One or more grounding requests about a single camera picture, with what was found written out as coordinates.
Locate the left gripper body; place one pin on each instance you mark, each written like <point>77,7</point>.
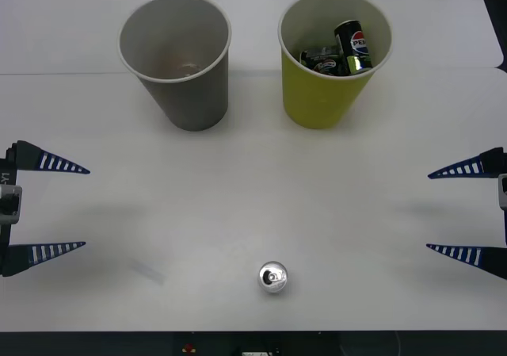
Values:
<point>8,173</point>

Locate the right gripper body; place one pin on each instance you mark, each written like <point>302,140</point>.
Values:
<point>505,229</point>

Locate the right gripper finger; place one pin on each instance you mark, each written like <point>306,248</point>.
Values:
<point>479,257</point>
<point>487,163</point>

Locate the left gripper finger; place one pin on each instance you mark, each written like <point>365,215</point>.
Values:
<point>35,158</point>
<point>24,259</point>

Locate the black drink can silver top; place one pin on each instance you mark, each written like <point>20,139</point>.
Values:
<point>272,277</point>

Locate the grey plastic bin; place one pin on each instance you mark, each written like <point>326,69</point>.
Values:
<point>198,102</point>

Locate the yellow-green plastic bin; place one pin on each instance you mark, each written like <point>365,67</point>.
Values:
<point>317,102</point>

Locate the red button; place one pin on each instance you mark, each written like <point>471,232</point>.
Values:
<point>189,348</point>

